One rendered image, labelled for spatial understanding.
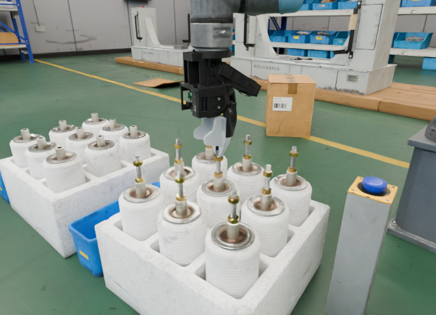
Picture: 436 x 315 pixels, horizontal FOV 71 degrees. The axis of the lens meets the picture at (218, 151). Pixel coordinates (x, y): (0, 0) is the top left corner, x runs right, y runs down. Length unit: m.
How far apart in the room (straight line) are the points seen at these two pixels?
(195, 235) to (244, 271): 0.11
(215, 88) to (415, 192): 0.68
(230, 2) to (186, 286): 0.48
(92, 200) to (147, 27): 4.17
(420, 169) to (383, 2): 1.79
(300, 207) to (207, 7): 0.44
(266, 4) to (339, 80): 2.14
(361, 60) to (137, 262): 2.32
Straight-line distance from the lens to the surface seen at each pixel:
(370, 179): 0.61
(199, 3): 0.55
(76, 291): 0.86
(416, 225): 1.06
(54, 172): 0.90
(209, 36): 0.55
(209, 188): 0.68
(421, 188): 1.01
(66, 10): 6.84
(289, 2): 0.58
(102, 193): 0.93
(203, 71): 0.56
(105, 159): 0.94
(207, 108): 0.56
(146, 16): 4.99
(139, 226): 0.67
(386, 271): 0.95
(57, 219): 0.90
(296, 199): 0.69
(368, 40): 2.64
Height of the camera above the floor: 0.59
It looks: 23 degrees down
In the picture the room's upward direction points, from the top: straight up
